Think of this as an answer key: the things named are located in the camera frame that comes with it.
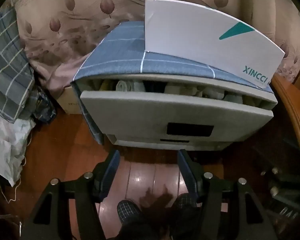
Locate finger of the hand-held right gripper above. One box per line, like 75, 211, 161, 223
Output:
260, 166, 300, 200

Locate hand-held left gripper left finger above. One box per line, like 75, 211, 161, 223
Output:
20, 149, 121, 240

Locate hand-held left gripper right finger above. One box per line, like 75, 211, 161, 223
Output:
177, 149, 278, 240

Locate white cardboard box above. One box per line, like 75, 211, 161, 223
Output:
144, 0, 285, 90

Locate grey drawer cabinet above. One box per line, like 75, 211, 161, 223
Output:
74, 74, 278, 151

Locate plaid slipper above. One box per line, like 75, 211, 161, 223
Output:
117, 200, 143, 230
174, 193, 198, 208

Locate person's dark trousers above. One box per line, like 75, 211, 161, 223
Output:
119, 205, 200, 240

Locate row of rolled clothes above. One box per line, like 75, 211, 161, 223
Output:
99, 79, 263, 105

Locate brown cardboard box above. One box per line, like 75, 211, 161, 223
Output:
56, 85, 84, 115

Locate wooden furniture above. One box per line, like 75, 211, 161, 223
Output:
270, 74, 300, 153

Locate dark plastic bag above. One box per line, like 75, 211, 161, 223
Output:
31, 87, 57, 124

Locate white crumpled cloth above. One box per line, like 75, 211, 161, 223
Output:
0, 110, 37, 188

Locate blue checked cloth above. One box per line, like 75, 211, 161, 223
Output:
71, 21, 274, 145

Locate grey plaid cloth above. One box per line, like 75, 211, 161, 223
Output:
0, 5, 35, 123

